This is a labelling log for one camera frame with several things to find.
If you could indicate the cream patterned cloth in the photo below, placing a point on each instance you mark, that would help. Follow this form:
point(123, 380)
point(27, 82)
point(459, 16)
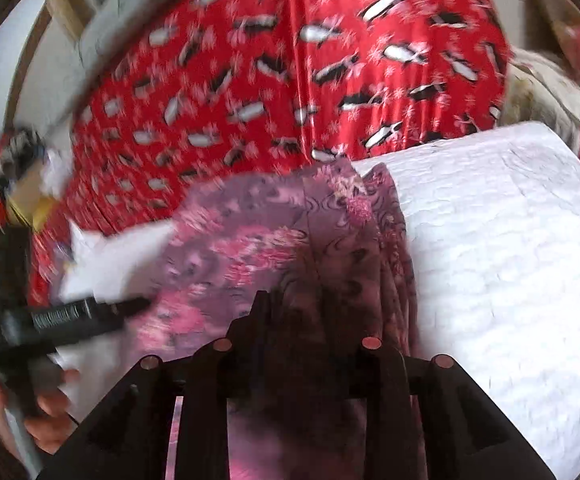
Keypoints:
point(540, 90)

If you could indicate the white quilted mat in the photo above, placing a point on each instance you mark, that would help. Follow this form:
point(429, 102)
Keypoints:
point(495, 260)

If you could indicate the person's left hand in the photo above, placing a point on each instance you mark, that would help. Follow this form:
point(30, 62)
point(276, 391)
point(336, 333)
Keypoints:
point(52, 434)

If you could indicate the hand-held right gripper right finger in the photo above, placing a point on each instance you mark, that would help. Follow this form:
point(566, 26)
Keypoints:
point(387, 375)

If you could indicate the white plastic bag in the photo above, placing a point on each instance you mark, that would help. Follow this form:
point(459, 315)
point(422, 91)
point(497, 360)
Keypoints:
point(57, 172)

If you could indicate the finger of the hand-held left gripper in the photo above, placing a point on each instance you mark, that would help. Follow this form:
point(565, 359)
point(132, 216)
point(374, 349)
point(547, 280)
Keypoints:
point(85, 315)

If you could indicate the pile of mixed clothes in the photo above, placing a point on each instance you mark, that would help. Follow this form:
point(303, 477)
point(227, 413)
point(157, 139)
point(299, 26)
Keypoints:
point(15, 150)

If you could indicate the white plastic packet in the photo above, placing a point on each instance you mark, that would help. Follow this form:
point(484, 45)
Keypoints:
point(101, 260)

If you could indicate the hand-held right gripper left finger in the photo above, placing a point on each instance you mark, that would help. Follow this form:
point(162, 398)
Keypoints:
point(250, 332)

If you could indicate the red printed quilt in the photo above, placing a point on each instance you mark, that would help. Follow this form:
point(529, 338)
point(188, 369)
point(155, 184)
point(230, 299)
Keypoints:
point(295, 85)

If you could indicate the cardboard box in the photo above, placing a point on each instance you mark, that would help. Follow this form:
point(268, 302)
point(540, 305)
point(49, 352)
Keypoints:
point(31, 191)

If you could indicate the wooden door frame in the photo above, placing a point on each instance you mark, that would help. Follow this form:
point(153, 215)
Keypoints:
point(65, 7)

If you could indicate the purple floral shirt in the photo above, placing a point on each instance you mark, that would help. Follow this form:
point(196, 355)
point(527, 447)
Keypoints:
point(250, 240)

